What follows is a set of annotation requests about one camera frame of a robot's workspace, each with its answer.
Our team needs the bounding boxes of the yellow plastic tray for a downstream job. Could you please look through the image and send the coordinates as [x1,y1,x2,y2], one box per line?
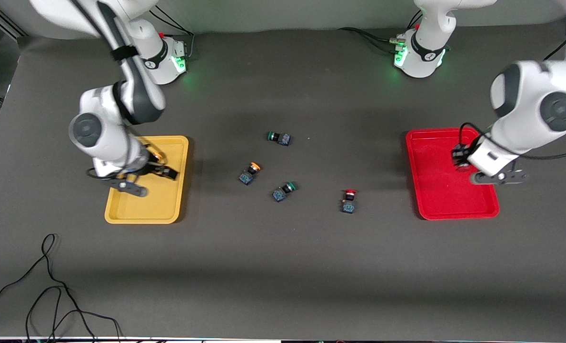
[104,135,189,224]

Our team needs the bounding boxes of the red plastic tray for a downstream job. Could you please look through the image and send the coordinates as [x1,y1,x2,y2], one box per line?
[405,127,501,221]

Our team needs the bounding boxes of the green mushroom push button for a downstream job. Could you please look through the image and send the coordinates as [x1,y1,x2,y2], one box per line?
[267,131,292,147]
[272,181,298,203]

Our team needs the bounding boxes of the long black loose cable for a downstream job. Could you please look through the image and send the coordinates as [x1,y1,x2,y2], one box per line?
[0,233,122,343]

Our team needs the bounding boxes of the black right arm base cable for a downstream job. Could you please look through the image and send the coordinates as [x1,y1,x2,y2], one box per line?
[149,10,196,60]

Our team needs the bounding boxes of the black arm base cable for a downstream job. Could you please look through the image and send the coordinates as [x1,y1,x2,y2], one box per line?
[149,10,196,60]
[338,27,400,48]

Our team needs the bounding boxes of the black left arm base cable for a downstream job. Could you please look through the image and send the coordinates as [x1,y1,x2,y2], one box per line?
[338,27,400,48]

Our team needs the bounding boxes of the dark metal rail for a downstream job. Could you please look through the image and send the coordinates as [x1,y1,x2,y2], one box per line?
[0,0,29,39]

